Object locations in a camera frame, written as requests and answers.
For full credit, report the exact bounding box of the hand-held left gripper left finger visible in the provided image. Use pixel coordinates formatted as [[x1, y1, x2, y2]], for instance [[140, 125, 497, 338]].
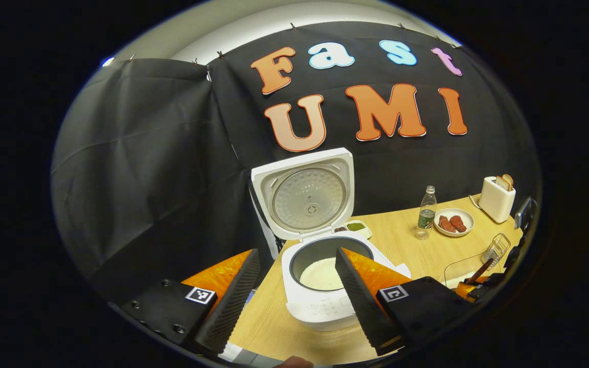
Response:
[[121, 249, 261, 357]]

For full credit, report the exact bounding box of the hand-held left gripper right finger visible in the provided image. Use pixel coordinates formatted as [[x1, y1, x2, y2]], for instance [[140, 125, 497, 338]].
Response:
[[335, 248, 471, 357]]

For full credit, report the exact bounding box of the white rice cooker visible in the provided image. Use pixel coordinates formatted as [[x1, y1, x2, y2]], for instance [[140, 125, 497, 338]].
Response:
[[250, 148, 403, 332]]

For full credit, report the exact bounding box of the white rice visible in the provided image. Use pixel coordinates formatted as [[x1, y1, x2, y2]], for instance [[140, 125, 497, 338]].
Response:
[[300, 257, 346, 291]]

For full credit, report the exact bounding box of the white toaster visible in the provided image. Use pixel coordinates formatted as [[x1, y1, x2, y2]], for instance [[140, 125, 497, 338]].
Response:
[[479, 176, 516, 224]]

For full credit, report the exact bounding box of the white box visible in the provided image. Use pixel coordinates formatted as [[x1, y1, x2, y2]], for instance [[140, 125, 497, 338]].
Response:
[[219, 341, 275, 366]]

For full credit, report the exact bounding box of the white round plate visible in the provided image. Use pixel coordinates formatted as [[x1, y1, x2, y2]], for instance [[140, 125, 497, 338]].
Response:
[[434, 208, 475, 237]]

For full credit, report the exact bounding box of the white divided bean tray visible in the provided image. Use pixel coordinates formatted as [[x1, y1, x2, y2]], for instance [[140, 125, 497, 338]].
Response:
[[333, 220, 372, 240]]

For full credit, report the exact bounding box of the clear bottle with green label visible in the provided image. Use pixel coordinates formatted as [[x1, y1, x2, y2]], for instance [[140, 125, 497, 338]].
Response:
[[415, 185, 438, 240]]

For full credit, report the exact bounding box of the black backdrop cloth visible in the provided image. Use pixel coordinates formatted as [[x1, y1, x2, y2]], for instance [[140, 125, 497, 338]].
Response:
[[51, 21, 540, 307]]

